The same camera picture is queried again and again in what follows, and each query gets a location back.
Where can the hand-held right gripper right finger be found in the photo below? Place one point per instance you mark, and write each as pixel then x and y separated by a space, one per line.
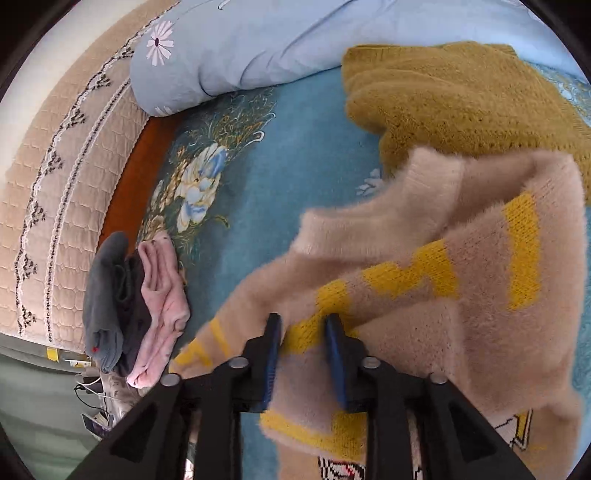
pixel 334 364

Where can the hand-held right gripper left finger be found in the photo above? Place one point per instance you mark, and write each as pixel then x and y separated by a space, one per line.
pixel 272 357

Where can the beige fuzzy sweater yellow pattern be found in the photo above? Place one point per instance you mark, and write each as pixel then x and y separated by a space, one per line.
pixel 415 203

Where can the pink fleece folded garment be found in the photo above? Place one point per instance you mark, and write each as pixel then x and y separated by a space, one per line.
pixel 161 295

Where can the floral nightstand cloth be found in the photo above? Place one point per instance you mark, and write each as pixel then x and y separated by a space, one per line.
pixel 122 397

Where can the smartphone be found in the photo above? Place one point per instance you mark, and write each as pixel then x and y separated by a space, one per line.
pixel 94 424

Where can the beige quilted headboard cover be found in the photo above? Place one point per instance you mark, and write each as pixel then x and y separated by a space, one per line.
pixel 60 184

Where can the mustard knitted sweater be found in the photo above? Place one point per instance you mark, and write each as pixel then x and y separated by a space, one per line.
pixel 438 92

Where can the light blue floral pillow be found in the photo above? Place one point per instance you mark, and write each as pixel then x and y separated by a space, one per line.
pixel 258 41

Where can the wooden bed frame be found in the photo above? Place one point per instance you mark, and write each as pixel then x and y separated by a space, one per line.
pixel 134 184

